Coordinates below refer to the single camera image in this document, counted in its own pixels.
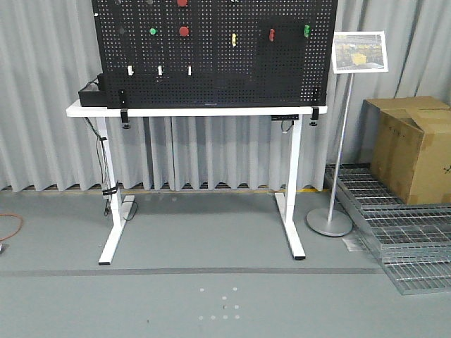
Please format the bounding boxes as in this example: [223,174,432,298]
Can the large red mushroom button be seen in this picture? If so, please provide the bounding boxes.
[179,26,190,37]

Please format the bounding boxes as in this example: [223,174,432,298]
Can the white standing desk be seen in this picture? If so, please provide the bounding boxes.
[66,101,328,265]

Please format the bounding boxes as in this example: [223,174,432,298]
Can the desk height control panel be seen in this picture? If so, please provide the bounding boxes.
[271,114,299,121]

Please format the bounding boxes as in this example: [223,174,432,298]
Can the right black mounting clamp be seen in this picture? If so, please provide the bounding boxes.
[309,87,320,127]

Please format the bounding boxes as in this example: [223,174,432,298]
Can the black mounting clamp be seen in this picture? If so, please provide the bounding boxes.
[118,89,130,130]
[309,87,320,127]

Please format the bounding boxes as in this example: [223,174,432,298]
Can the left black mounting clamp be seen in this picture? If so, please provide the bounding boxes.
[118,89,130,130]

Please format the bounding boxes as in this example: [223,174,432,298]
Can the silver sign stand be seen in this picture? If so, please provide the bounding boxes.
[307,73,354,237]

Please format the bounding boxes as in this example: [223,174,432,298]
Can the black perforated pegboard panel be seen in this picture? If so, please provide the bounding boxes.
[92,0,338,108]

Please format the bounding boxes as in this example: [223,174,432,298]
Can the black box on desk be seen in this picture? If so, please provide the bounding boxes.
[78,73,107,107]

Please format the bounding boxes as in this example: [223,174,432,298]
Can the framed photo sign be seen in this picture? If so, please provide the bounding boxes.
[331,31,388,74]

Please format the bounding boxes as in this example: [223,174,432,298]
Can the brown cardboard box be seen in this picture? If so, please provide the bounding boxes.
[365,96,450,205]

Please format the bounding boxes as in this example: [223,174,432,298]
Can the metal floor grating stack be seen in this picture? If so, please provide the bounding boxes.
[336,163,450,295]

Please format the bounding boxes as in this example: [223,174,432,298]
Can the grey curtain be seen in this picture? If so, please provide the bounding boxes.
[1,1,450,192]

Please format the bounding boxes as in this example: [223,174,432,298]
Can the black desk cable bundle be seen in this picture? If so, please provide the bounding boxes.
[82,117,138,223]

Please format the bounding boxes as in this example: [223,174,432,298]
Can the left white rocker switch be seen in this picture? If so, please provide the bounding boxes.
[127,65,134,76]

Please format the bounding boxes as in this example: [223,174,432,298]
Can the red toggle switch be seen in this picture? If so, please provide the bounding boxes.
[268,28,275,42]

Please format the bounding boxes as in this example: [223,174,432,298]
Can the green toggle switch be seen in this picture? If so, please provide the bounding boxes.
[304,25,311,38]

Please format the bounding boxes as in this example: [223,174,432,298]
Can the orange cable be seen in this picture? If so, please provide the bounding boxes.
[0,213,24,243]

